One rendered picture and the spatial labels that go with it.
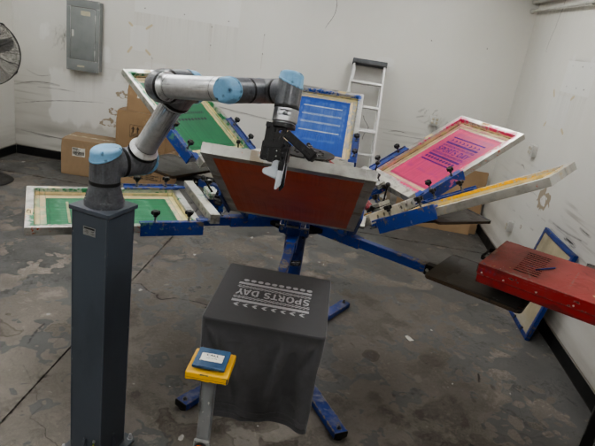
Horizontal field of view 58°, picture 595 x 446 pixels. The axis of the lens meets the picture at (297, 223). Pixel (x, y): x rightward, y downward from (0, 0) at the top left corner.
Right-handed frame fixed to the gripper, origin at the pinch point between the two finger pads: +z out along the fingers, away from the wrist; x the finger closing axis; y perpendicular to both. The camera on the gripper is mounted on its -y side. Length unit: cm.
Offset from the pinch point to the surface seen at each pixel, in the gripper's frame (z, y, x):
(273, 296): 41, 0, -50
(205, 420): 75, 11, -6
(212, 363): 55, 11, 1
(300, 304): 42, -11, -48
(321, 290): 37, -19, -62
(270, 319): 46, -2, -33
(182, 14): -180, 180, -442
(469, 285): 27, -87, -94
